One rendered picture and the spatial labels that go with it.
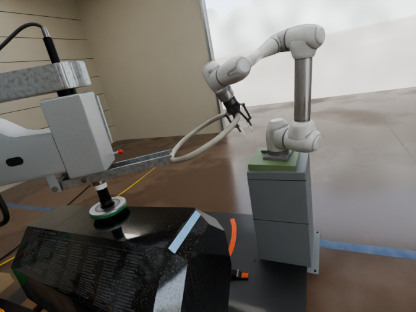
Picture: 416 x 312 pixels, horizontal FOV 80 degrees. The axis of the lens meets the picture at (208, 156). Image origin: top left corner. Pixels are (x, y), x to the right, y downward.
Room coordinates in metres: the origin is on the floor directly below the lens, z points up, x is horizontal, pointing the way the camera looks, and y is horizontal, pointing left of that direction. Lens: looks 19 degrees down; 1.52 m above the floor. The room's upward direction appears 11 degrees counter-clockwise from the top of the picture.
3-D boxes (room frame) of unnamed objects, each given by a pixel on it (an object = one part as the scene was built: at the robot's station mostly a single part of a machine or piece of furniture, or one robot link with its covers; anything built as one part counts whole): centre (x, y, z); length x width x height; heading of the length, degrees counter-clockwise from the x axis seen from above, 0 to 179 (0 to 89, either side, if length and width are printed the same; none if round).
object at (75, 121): (1.36, 0.74, 1.32); 0.36 x 0.22 x 0.45; 94
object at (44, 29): (1.37, 0.66, 1.78); 0.04 x 0.04 x 0.17
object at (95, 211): (1.37, 0.66, 0.87); 0.21 x 0.21 x 0.01
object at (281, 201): (1.71, -0.52, 0.40); 0.50 x 0.50 x 0.80; 62
